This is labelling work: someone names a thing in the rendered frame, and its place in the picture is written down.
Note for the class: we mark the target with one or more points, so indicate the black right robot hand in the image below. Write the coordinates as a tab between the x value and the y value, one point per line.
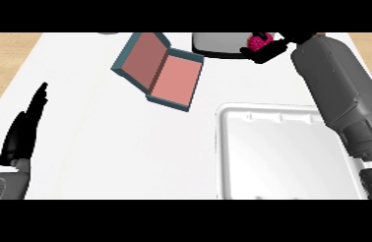
263	55

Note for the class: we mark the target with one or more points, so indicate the white plastic tray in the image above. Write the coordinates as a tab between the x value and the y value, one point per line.
286	157

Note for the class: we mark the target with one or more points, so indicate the grey tray with black rim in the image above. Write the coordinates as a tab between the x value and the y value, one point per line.
218	42

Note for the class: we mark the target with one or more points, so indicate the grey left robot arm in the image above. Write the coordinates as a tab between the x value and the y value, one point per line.
12	187

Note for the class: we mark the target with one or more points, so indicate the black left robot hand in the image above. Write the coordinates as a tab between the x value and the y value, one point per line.
21	134

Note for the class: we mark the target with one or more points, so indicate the small grey object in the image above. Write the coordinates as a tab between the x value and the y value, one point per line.
108	33

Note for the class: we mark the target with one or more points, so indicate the teal and pink cardboard box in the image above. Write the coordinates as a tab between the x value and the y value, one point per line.
176	77

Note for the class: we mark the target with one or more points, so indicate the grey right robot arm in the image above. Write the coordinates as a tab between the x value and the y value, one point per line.
334	85

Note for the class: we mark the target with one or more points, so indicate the pink cupcake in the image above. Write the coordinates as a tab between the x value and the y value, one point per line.
259	42

